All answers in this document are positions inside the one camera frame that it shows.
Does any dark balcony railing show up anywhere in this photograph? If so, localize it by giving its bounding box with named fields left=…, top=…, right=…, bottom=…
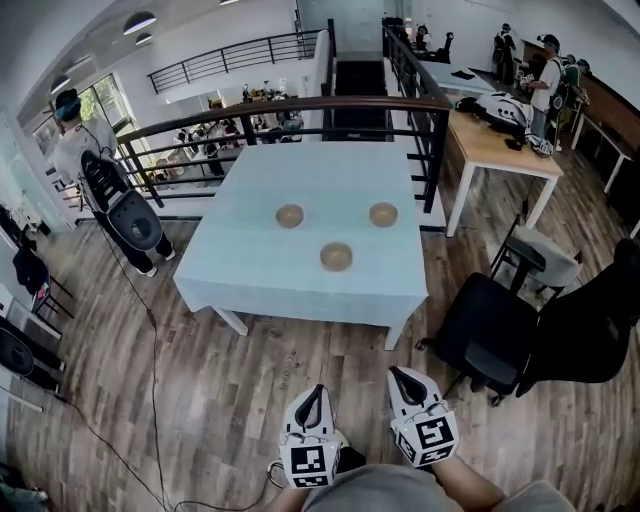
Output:
left=146, top=28, right=324, bottom=96

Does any black office chair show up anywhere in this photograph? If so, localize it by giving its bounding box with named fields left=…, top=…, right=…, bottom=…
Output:
left=415, top=237, right=640, bottom=407

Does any brown bowl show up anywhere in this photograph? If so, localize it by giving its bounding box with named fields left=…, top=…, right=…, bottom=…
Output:
left=274, top=203, right=305, bottom=231
left=319, top=241, right=354, bottom=274
left=368, top=201, right=400, bottom=229

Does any black and white backpack device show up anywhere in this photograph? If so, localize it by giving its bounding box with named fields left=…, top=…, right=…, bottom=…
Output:
left=79, top=148, right=163, bottom=251

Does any black round fan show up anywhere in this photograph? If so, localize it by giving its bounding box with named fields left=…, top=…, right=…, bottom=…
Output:
left=0, top=317, right=67, bottom=394

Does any black chair with clothes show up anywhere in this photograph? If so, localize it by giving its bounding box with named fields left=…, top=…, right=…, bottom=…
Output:
left=10, top=242, right=77, bottom=321

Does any light blue tablecloth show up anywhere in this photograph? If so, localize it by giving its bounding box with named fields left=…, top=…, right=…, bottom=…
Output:
left=172, top=140, right=430, bottom=330

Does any person's grey shirt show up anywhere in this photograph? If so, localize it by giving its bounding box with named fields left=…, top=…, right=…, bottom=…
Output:
left=299, top=463, right=579, bottom=512

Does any wooden table with white legs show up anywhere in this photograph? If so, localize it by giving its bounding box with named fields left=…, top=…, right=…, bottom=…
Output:
left=443, top=92, right=565, bottom=238

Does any black floor cable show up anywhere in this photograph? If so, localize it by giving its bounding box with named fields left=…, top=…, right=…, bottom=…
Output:
left=29, top=219, right=281, bottom=512

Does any grey padded chair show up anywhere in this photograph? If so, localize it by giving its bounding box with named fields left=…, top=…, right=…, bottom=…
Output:
left=489, top=199, right=584, bottom=296

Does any dark metal railing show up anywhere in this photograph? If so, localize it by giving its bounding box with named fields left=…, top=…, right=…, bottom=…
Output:
left=113, top=18, right=452, bottom=215

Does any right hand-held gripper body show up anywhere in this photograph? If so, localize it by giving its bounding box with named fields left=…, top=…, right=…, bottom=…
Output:
left=386, top=366, right=460, bottom=469

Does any person's left forearm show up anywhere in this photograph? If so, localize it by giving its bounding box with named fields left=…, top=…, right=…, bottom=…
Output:
left=273, top=485, right=314, bottom=512

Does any white and black bag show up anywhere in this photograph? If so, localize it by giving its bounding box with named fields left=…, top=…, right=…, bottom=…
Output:
left=455, top=91, right=536, bottom=137

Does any wooden wall counter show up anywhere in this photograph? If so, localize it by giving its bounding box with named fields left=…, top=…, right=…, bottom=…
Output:
left=569, top=69, right=640, bottom=196

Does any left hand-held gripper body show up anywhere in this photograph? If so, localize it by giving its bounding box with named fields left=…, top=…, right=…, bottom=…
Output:
left=278, top=383, right=347, bottom=491

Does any person's right forearm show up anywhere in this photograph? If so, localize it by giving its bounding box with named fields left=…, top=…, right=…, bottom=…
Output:
left=433, top=457, right=505, bottom=512

